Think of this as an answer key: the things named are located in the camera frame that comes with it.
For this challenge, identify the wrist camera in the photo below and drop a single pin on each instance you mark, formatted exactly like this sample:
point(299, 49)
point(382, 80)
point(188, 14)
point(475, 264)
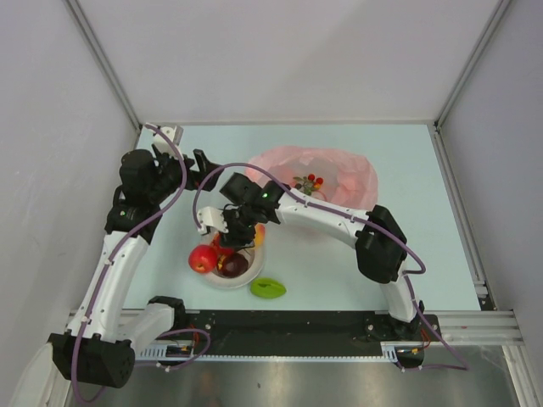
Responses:
point(166, 139)
point(210, 218)

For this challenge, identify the white cable duct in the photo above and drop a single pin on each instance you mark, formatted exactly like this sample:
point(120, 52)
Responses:
point(177, 351)

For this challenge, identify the white plate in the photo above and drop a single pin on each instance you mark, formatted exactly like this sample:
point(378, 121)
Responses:
point(255, 257)

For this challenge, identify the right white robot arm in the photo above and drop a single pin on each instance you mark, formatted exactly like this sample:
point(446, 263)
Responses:
point(380, 245)

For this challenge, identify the aluminium rail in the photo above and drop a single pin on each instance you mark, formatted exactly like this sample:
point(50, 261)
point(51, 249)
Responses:
point(475, 326)
point(471, 251)

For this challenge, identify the fake red apple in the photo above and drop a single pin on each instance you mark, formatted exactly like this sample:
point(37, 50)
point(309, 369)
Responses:
point(203, 259)

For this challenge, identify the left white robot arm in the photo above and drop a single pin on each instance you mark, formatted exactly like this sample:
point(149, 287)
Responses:
point(95, 348)

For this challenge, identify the pink plastic bag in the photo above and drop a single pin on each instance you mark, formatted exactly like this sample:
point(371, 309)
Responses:
point(349, 179)

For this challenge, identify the aluminium front rail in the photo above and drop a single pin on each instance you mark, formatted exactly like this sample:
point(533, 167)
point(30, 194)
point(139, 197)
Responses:
point(475, 326)

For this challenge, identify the right side aluminium rail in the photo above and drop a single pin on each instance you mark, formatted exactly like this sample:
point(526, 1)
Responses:
point(471, 251)

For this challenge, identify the aluminium frame post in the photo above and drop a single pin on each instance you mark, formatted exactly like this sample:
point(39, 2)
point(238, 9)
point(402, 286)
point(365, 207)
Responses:
point(485, 38)
point(84, 26)

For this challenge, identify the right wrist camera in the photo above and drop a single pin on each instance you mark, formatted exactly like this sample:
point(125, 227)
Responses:
point(210, 218)

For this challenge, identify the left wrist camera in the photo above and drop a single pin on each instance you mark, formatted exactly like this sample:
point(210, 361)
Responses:
point(166, 139)

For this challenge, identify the left aluminium frame post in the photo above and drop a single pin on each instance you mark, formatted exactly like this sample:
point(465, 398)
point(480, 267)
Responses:
point(84, 26)

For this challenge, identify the fake cherry tomatoes bunch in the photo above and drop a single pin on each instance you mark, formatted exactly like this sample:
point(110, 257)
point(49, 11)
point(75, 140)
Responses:
point(308, 184)

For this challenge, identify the fake dark purple fruit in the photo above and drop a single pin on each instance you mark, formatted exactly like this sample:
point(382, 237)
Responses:
point(232, 265)

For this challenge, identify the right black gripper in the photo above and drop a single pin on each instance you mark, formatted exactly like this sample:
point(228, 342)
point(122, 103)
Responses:
point(233, 239)

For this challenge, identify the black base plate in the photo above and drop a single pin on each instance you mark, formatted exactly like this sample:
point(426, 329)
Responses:
point(304, 330)

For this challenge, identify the right aluminium frame post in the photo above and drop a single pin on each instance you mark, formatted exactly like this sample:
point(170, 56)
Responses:
point(485, 38)

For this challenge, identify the fake yellow fruit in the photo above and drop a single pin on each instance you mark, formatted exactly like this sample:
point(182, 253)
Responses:
point(260, 234)

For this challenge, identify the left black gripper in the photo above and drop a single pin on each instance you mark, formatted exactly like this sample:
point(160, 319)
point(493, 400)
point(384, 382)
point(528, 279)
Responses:
point(193, 175)

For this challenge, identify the fake green star fruit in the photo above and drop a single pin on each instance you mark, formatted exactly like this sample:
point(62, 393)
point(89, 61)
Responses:
point(267, 288)

